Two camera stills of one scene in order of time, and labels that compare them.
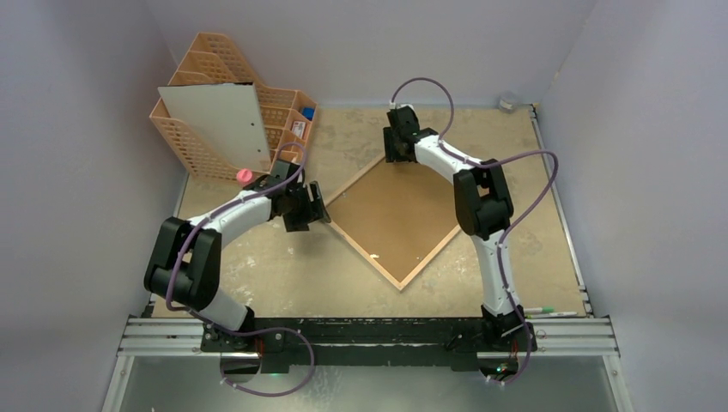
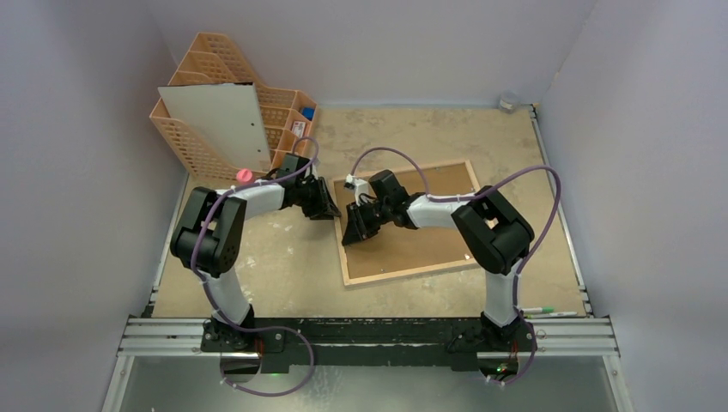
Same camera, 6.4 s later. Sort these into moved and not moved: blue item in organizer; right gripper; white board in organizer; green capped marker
Moved: right gripper
Not moved: white board in organizer; green capped marker; blue item in organizer
